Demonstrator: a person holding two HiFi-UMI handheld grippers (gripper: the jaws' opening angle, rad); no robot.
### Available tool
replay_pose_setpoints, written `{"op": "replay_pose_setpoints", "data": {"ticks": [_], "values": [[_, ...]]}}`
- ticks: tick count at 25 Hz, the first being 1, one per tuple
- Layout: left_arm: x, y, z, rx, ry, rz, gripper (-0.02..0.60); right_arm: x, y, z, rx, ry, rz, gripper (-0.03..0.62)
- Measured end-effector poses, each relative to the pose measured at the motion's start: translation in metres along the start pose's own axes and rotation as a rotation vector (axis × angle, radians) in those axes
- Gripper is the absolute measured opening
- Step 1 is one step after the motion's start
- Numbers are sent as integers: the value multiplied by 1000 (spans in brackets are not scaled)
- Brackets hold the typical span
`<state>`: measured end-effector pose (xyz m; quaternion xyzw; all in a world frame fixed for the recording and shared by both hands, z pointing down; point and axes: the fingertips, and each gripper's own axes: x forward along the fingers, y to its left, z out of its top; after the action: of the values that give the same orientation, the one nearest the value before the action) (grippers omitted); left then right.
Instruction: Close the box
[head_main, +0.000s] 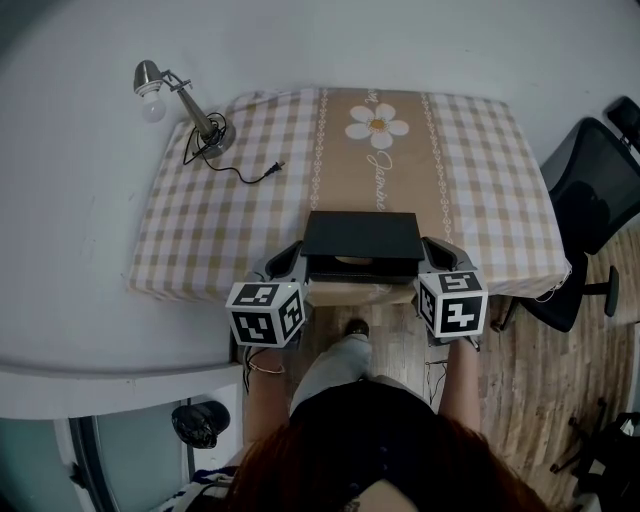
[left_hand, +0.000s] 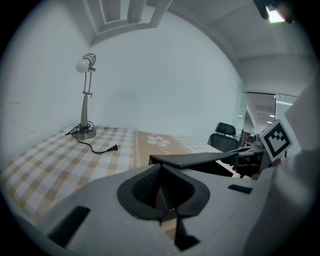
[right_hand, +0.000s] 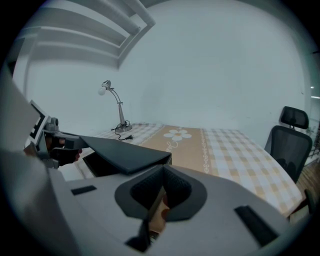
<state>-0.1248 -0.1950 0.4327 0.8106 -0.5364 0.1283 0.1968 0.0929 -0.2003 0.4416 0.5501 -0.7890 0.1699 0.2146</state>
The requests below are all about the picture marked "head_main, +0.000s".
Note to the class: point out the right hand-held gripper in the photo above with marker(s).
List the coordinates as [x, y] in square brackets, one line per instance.
[455, 310]

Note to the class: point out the person's dark top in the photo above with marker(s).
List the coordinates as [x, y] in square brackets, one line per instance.
[360, 405]

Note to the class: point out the person's dark shoe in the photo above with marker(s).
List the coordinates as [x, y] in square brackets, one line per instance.
[357, 327]

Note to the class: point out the glass door with dark frame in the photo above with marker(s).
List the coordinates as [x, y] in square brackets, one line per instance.
[140, 460]

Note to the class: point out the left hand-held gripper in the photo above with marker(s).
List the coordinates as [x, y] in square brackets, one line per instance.
[260, 315]

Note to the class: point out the beige checked flower tablecloth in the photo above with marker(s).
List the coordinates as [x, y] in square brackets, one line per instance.
[225, 210]

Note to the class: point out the black rectangular box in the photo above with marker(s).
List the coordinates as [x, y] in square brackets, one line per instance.
[360, 235]

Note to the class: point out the black mesh office chair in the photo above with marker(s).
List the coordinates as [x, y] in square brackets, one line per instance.
[590, 185]

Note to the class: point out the striped dark and white cloth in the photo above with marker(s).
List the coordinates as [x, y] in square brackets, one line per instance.
[205, 492]

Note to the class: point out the person's right forearm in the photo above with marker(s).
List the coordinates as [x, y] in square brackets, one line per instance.
[460, 385]

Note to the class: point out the person's grey trouser leg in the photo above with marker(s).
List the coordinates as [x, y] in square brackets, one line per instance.
[335, 370]

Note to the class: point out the person's left forearm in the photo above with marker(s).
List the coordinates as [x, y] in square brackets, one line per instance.
[267, 400]

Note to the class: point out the silver desk lamp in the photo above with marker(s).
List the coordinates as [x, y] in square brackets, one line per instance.
[197, 117]

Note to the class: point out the black swivel chair base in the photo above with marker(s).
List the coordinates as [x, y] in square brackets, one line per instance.
[615, 450]

